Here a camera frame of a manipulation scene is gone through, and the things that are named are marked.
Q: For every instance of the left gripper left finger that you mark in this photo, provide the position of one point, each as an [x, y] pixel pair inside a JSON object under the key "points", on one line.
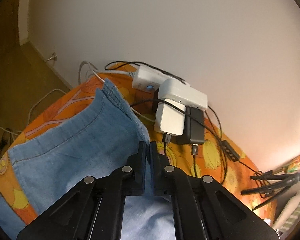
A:
{"points": [[137, 177]]}

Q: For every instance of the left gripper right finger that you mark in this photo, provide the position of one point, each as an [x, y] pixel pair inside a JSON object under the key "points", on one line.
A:
{"points": [[161, 184]]}

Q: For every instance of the light blue denim pants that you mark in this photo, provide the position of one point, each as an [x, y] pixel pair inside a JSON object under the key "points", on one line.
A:
{"points": [[94, 142]]}

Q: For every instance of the orange floral bed sheet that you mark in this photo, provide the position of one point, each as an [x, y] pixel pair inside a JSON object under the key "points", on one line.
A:
{"points": [[236, 176]]}

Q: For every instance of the black power adapter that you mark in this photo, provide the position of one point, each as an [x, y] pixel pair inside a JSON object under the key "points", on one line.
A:
{"points": [[193, 132]]}

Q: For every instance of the white usb charger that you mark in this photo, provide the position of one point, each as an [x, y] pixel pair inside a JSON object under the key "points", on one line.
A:
{"points": [[168, 119]]}

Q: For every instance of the white power strip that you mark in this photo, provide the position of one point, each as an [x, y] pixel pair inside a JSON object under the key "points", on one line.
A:
{"points": [[149, 80]]}

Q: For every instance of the small black tripod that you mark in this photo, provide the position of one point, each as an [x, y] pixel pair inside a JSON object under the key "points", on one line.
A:
{"points": [[270, 187]]}

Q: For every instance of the metal door stopper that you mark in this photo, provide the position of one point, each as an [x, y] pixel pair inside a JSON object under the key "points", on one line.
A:
{"points": [[53, 57]]}

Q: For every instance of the black inline cable switch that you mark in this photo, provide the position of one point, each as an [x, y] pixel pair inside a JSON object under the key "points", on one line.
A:
{"points": [[229, 151]]}

